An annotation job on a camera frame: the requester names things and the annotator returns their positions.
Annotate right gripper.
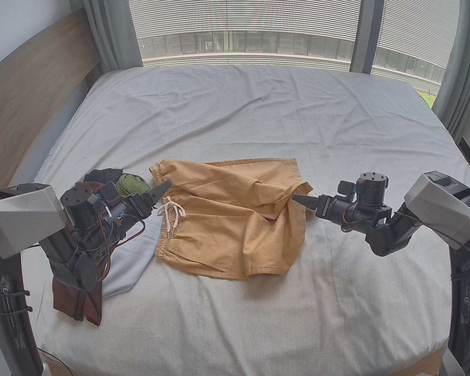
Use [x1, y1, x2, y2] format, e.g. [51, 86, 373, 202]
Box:
[316, 195, 355, 225]

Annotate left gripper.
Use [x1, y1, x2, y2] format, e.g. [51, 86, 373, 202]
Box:
[111, 192, 154, 223]

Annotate tan shorts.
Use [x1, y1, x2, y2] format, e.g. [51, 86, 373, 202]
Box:
[149, 157, 314, 281]

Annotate bed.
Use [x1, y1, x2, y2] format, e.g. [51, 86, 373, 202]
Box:
[0, 8, 470, 376]

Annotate green garment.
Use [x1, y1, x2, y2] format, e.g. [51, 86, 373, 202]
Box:
[116, 173, 150, 197]

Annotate black garment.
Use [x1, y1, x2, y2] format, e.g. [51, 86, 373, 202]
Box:
[83, 166, 124, 186]

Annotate pale grey garment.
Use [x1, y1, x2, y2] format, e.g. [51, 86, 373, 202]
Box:
[101, 213, 162, 301]

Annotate brown garment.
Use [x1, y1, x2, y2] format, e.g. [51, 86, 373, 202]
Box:
[52, 180, 104, 326]

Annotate grey-green curtain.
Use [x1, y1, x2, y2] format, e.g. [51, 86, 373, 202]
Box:
[66, 0, 144, 74]
[431, 0, 470, 145]

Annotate window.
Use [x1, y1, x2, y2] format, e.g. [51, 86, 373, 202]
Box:
[126, 0, 460, 107]

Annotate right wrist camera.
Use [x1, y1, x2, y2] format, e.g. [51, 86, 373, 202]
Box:
[337, 179, 358, 203]

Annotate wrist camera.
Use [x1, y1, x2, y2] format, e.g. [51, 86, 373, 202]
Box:
[337, 179, 358, 203]
[98, 180, 121, 207]

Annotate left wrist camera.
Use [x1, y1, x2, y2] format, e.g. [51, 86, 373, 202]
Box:
[98, 180, 121, 207]

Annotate black cable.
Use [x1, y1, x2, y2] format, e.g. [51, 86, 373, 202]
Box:
[36, 347, 75, 376]

